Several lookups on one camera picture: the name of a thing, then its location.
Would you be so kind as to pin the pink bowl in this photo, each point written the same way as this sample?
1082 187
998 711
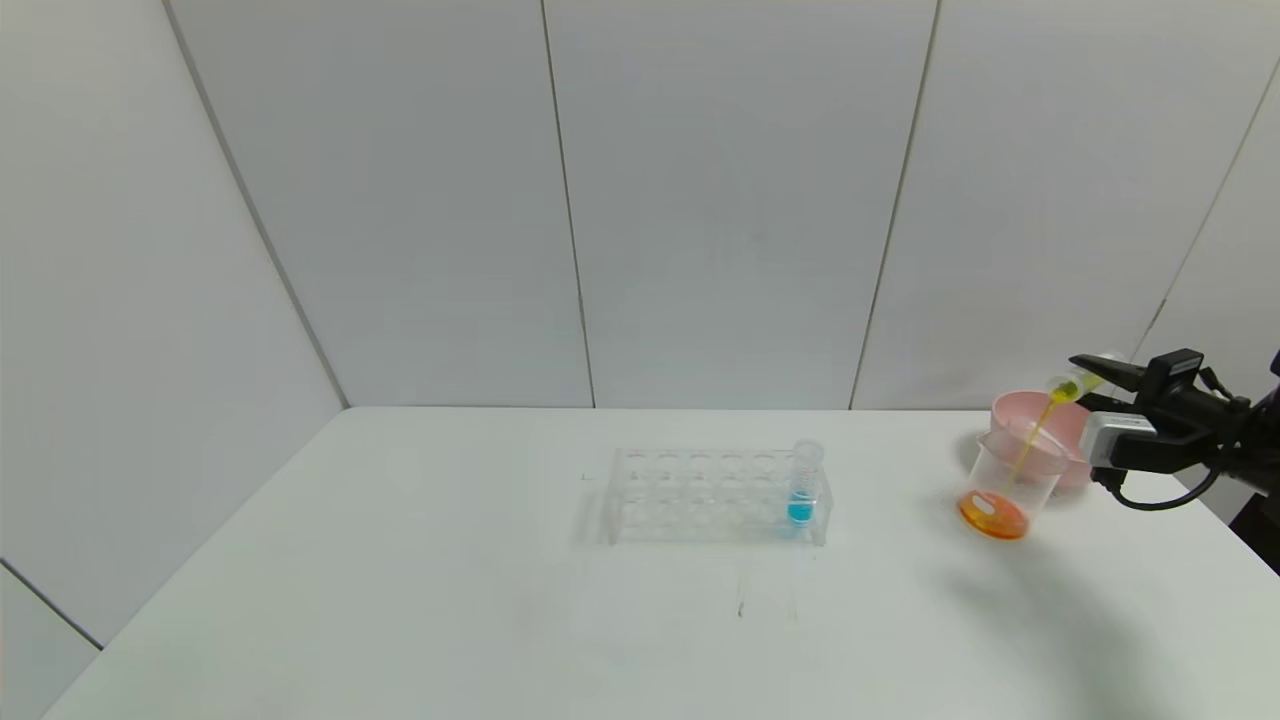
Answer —
1015 410

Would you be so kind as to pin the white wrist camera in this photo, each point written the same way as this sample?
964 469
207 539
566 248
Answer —
1115 440

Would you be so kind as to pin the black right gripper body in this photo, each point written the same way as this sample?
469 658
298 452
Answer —
1172 372

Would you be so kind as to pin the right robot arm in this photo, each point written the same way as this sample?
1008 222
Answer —
1265 440

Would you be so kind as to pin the test tube with blue pigment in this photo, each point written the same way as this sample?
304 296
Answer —
801 500

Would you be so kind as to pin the clear plastic test tube rack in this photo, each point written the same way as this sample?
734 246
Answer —
700 530

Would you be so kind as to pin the clear plastic beaker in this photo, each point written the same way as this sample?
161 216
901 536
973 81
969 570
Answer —
1005 495

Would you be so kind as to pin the test tube with yellow pigment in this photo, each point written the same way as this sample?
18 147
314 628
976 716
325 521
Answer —
1068 388

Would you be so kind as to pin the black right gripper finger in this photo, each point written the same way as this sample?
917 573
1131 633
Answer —
1115 373
1112 404

